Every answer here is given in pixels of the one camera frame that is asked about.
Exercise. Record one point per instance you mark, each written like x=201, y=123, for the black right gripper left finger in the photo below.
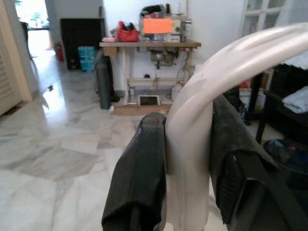
x=139, y=173

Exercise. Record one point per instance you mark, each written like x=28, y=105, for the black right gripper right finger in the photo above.
x=231, y=149

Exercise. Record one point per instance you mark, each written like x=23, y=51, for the black table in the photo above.
x=260, y=130

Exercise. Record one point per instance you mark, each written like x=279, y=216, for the black round waste bin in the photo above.
x=296, y=178

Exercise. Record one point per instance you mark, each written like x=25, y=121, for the white framed black pedal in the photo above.
x=149, y=100

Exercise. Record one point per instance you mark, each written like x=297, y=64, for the light blue folded cloth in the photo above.
x=297, y=99

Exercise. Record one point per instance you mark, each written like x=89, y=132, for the white lace tablecloth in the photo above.
x=298, y=60

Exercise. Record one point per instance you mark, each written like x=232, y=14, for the grey thread spools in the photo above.
x=188, y=29

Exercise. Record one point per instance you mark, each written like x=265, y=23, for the wooden sewing table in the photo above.
x=149, y=44

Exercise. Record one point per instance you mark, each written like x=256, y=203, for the white sewing machine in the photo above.
x=176, y=30

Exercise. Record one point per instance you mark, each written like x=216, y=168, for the white glass-pane door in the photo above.
x=260, y=16

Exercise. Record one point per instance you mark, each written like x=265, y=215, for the pink flat box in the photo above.
x=108, y=39

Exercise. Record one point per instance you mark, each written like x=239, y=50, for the red handbag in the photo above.
x=127, y=33

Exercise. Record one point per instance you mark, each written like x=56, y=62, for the orange paper sheet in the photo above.
x=157, y=26

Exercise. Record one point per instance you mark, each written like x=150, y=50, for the red fire extinguisher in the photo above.
x=60, y=51

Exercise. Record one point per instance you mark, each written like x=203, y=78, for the black cloth bundle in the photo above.
x=152, y=10

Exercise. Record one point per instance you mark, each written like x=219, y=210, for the beige louvred door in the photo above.
x=9, y=72

